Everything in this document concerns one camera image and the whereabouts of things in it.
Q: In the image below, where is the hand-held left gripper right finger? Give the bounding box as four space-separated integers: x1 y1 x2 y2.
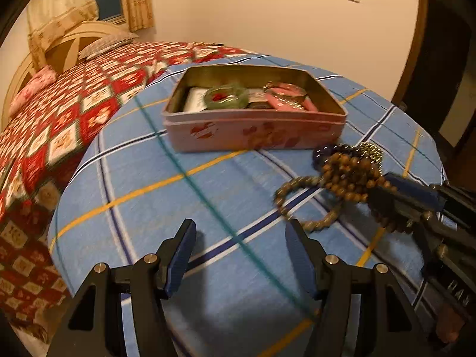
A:
284 219 434 357

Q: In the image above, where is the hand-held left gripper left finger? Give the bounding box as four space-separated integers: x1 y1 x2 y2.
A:
46 219 198 357

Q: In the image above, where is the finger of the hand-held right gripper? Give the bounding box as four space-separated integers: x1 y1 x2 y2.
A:
385 173 447 211
366 187 438 233

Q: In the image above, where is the wooden bead bracelet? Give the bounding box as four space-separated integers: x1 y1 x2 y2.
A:
319 152 414 232

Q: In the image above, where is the small brown bead bracelet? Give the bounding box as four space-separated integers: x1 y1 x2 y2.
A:
274 176 343 232

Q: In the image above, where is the pink tin box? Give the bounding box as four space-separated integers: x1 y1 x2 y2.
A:
162 64 349 153

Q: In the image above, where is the pink bangle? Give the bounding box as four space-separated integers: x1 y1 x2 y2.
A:
265 82 320 112

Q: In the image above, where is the green jade bangle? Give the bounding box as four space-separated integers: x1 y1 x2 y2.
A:
203 84 249 111

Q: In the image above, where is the person's right hand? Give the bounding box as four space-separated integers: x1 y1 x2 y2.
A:
437 301 470 345

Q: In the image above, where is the blue plaid cloth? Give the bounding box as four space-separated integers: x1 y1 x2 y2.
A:
48 55 447 357

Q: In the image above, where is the white booklet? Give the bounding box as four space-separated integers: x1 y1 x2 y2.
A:
182 87 209 112

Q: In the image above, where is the printed leaflet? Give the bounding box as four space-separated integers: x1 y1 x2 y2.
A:
247 89 275 109

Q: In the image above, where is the red patchwork bedspread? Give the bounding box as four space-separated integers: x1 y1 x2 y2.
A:
0 41 258 340

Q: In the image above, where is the pink pillow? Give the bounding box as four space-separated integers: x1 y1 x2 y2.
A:
8 65 57 116

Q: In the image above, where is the striped pillow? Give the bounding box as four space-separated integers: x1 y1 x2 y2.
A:
77 30 140 60

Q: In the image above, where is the cream wooden headboard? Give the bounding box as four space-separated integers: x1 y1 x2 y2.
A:
0 20 126 131

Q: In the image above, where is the narrow beige curtain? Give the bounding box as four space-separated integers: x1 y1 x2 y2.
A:
120 0 155 32

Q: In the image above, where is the wide beige curtain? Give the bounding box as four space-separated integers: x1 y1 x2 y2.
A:
26 0 99 59

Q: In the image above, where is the green metallic bead necklace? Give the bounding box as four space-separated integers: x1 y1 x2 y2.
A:
349 142 386 168

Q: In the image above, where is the dark purple bead bracelet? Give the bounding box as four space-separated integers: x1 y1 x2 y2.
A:
312 144 345 172

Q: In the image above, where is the brown door frame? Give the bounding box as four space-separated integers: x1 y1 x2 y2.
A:
390 0 429 105

